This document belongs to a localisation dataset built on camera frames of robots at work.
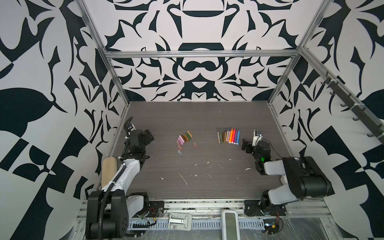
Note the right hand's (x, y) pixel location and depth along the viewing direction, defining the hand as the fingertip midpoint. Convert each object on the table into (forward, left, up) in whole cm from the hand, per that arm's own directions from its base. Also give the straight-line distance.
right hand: (253, 138), depth 93 cm
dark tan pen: (+7, +17, -5) cm, 19 cm away
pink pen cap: (+3, +45, -4) cm, 45 cm away
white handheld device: (-43, +22, 0) cm, 49 cm away
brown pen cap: (+3, +44, -4) cm, 44 cm away
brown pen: (+6, +16, -6) cm, 18 cm away
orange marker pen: (+5, +12, -4) cm, 14 cm away
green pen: (+6, +19, -5) cm, 20 cm away
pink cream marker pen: (+6, +14, -6) cm, 17 cm away
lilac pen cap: (+2, +46, -5) cm, 46 cm away
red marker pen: (+4, +11, -5) cm, 13 cm away
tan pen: (+6, +21, -5) cm, 22 cm away
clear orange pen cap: (0, +47, -4) cm, 47 cm away
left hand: (-1, +67, +11) cm, 68 cm away
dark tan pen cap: (+4, +42, -4) cm, 42 cm away
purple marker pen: (+4, +9, -5) cm, 11 cm away
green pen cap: (+4, +40, -4) cm, 41 cm away
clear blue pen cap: (-6, +46, -5) cm, 46 cm away
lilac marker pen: (+9, +13, -5) cm, 16 cm away
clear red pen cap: (-3, +46, -4) cm, 46 cm away
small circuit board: (-44, +1, -7) cm, 44 cm away
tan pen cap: (+7, +40, -5) cm, 40 cm away
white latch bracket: (-42, +43, -2) cm, 60 cm away
